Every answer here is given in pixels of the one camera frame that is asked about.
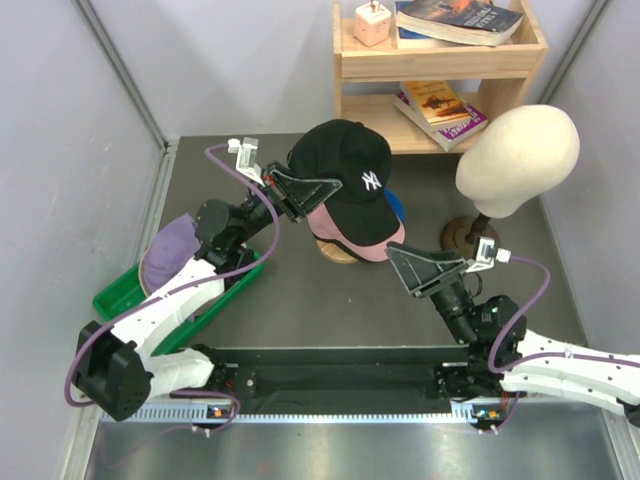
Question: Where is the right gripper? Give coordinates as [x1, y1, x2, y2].
[386, 242, 479, 345]

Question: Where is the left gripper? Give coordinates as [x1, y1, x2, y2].
[232, 160, 342, 245]

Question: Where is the light pink baseball cap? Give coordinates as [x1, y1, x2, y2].
[307, 205, 406, 263]

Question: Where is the black hat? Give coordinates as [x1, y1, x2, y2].
[288, 119, 394, 236]

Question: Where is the blue baseball cap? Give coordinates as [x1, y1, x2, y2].
[384, 189, 406, 224]

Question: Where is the lavender cap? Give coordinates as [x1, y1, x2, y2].
[144, 213, 200, 292]

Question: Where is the dark green baseball cap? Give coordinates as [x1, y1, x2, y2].
[314, 236, 361, 262]

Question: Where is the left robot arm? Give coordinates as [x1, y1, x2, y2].
[68, 162, 342, 421]

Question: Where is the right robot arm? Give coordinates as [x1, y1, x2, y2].
[386, 237, 639, 426]

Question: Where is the dark mannequin stand base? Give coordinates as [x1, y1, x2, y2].
[440, 214, 500, 250]

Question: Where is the wooden hat stand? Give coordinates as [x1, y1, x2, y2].
[316, 240, 358, 265]

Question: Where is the purple white book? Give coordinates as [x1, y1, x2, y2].
[393, 92, 488, 151]

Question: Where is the white mannequin head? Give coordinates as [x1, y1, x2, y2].
[455, 104, 580, 219]

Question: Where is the orange cover book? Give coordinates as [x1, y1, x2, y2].
[400, 80, 471, 130]

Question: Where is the pink power cube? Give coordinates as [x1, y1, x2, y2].
[354, 0, 392, 47]

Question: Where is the blue book under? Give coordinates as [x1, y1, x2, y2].
[396, 27, 456, 49]

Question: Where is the green plastic tray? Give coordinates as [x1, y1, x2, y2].
[92, 263, 264, 356]

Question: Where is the wooden shelf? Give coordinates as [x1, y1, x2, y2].
[332, 1, 548, 155]

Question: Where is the dark cover book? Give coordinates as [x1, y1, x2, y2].
[396, 0, 524, 47]

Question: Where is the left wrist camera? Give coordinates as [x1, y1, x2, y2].
[227, 137, 264, 186]

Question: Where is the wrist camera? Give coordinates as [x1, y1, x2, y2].
[466, 237, 511, 274]
[227, 137, 264, 186]

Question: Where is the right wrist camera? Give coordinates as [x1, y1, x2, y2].
[466, 237, 511, 274]

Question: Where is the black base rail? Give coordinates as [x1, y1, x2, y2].
[184, 346, 502, 416]

